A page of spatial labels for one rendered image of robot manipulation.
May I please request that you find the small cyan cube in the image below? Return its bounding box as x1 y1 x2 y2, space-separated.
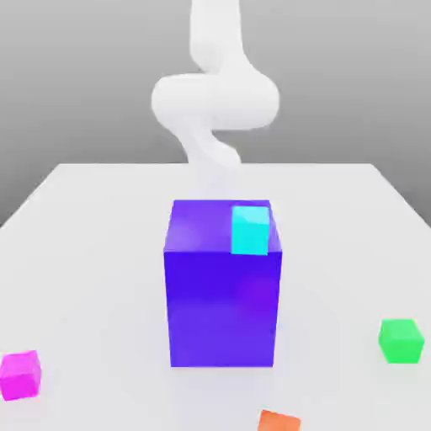
231 205 271 256

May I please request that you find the small orange cube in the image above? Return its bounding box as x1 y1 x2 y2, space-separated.
257 409 301 431

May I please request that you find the small green cube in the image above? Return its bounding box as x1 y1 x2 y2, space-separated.
377 318 426 365

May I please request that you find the small magenta cube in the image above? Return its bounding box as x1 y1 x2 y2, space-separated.
0 349 42 402

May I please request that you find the large purple box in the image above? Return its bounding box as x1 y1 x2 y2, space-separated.
162 199 283 369

